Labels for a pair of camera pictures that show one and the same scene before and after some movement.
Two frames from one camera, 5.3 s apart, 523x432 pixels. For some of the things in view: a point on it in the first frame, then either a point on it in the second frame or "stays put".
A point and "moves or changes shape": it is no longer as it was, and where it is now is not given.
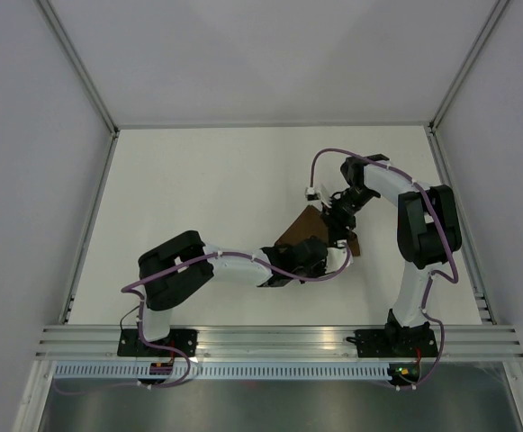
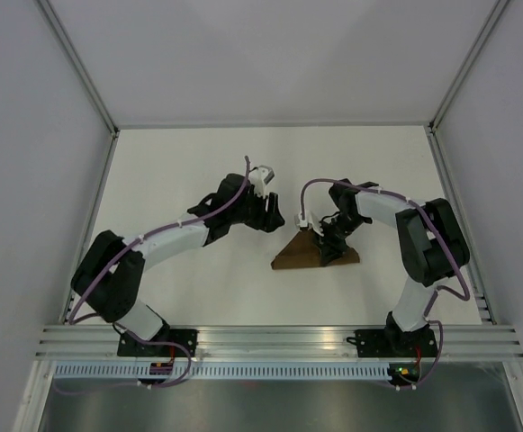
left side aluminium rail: (91, 227) stays put
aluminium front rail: (278, 344) stays put
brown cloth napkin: (311, 222) moves or changes shape
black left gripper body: (316, 271) → (254, 211)
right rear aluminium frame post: (497, 9) stays put
